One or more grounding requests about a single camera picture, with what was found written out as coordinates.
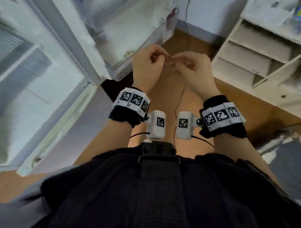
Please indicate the white shelf unit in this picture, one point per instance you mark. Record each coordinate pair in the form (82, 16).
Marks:
(261, 61)

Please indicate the white open cabinet box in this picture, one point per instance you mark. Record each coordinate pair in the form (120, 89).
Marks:
(131, 35)

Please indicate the grey fabric seat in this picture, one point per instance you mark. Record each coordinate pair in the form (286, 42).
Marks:
(284, 162)

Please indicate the person's black clothing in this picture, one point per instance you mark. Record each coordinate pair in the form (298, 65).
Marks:
(150, 197)

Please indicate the person's right forearm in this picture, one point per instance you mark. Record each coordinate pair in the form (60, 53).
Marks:
(237, 152)

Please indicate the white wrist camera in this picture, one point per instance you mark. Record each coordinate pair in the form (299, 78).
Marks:
(184, 125)
(156, 124)

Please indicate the person's right hand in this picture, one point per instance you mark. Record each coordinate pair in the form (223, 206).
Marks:
(199, 72)

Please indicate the person's left fingers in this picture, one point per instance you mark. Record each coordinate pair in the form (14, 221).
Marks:
(158, 52)

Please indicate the person's left hand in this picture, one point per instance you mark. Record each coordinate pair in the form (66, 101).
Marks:
(143, 68)

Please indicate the black wristband with marker tags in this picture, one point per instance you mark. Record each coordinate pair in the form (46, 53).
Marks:
(131, 103)
(222, 119)

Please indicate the person's right fingers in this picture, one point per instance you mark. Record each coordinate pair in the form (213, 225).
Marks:
(182, 62)

